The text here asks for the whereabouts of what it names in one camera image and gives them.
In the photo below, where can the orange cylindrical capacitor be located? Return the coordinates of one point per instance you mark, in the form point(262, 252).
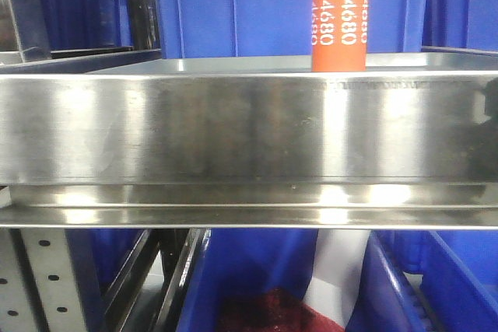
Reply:
point(339, 34)

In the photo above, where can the stainless steel shelf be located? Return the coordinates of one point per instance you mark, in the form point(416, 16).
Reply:
point(132, 140)

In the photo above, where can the blue bin behind capacitor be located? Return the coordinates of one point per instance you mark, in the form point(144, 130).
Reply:
point(234, 28)

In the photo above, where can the perforated grey shelf upright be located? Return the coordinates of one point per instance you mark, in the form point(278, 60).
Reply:
point(38, 282)

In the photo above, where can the blue bin lower centre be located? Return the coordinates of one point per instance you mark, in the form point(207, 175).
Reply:
point(246, 262)

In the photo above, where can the dark red material in bin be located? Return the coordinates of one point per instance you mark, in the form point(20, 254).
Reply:
point(275, 310)

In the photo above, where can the blue bin lower right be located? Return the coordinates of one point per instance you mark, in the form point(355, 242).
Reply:
point(412, 279)

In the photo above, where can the blue bin upper left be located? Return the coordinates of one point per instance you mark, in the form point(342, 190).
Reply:
point(87, 24)

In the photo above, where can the blue bin upper right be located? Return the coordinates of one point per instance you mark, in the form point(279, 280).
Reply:
point(470, 24)

